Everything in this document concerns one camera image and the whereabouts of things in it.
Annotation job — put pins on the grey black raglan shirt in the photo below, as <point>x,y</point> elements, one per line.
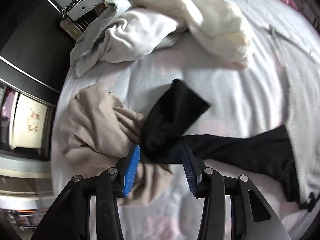
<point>288,153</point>

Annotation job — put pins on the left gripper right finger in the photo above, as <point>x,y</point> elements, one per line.
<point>252,215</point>

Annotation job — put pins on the dark sliding wardrobe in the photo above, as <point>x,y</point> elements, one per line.
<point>34,48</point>

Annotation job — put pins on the white left nightstand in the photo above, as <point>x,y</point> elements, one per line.
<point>77,9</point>

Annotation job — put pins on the light grey garment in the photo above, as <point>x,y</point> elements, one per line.
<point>123,33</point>

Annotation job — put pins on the beige garment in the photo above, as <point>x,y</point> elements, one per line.
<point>98,131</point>

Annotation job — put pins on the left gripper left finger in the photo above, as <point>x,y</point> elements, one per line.
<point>68,216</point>

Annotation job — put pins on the cream white blanket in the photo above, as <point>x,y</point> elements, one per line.
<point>219,26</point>

